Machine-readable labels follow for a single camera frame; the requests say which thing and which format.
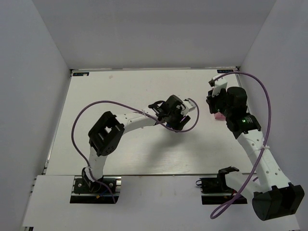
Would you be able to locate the pink plastic box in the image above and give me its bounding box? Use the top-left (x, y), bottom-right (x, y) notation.
top-left (214, 113), bottom-right (226, 121)

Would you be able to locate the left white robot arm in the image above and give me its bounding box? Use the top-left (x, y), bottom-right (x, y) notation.
top-left (82, 95), bottom-right (196, 193)

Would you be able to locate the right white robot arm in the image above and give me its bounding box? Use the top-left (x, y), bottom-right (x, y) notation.
top-left (206, 87), bottom-right (305, 221)

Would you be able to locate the right blue table label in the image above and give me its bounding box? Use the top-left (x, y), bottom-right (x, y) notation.
top-left (217, 69), bottom-right (234, 74)

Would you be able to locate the blue table label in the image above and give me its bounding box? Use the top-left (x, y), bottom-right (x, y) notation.
top-left (73, 72), bottom-right (90, 77)
top-left (217, 69), bottom-right (234, 74)

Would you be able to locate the left blue table label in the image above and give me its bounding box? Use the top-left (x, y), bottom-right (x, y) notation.
top-left (73, 72), bottom-right (90, 77)

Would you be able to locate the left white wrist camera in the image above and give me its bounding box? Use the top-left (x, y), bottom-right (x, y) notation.
top-left (181, 98), bottom-right (196, 116)

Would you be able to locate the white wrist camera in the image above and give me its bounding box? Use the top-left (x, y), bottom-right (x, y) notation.
top-left (181, 98), bottom-right (196, 116)
top-left (209, 74), bottom-right (227, 97)

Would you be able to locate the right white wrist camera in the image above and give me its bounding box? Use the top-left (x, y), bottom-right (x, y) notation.
top-left (209, 74), bottom-right (227, 97)

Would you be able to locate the aluminium table edge rail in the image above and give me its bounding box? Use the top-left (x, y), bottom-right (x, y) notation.
top-left (235, 66), bottom-right (242, 87)

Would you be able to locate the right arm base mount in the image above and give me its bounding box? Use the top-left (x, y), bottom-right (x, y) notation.
top-left (195, 177), bottom-right (237, 205)

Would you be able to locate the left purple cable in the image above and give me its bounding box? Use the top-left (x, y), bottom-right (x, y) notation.
top-left (72, 98), bottom-right (201, 203)

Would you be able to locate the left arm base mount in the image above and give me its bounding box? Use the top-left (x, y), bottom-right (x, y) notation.
top-left (70, 176), bottom-right (121, 204)

